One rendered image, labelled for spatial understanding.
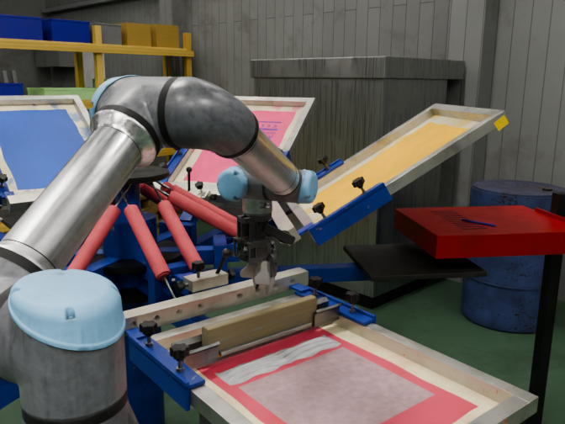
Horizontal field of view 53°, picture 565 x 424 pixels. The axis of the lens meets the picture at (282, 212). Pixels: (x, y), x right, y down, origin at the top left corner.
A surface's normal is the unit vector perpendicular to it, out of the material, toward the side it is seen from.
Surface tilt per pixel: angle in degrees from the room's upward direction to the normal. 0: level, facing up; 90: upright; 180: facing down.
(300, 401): 0
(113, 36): 90
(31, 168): 32
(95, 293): 7
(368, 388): 0
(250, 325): 90
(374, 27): 90
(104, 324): 88
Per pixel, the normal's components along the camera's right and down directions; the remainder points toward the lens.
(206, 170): -0.18, -0.72
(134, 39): 0.73, 0.16
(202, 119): 0.26, 0.29
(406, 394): 0.01, -0.97
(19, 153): 0.34, -0.73
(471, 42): -0.72, 0.15
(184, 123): 0.01, 0.44
